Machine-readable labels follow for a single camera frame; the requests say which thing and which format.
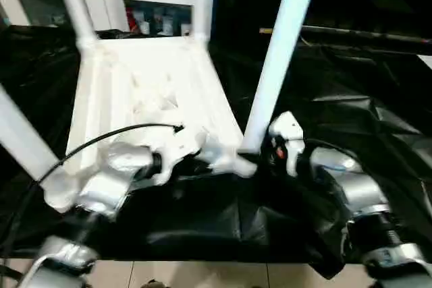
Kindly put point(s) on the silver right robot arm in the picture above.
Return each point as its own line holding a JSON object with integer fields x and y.
{"x": 351, "y": 187}

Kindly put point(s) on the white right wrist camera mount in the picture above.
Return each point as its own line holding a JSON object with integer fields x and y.
{"x": 289, "y": 129}

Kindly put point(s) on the black mat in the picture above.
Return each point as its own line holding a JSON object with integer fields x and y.
{"x": 351, "y": 119}

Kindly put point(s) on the long black bar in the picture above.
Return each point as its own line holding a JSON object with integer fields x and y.
{"x": 364, "y": 34}

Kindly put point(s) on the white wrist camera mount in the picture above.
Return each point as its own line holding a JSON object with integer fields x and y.
{"x": 289, "y": 129}
{"x": 177, "y": 145}

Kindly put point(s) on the white flat sheet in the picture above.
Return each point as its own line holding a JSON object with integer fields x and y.
{"x": 426, "y": 60}

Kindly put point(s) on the white plastic table top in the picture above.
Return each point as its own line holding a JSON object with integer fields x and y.
{"x": 148, "y": 85}

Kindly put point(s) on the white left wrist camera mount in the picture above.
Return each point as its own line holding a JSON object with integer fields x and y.
{"x": 177, "y": 145}

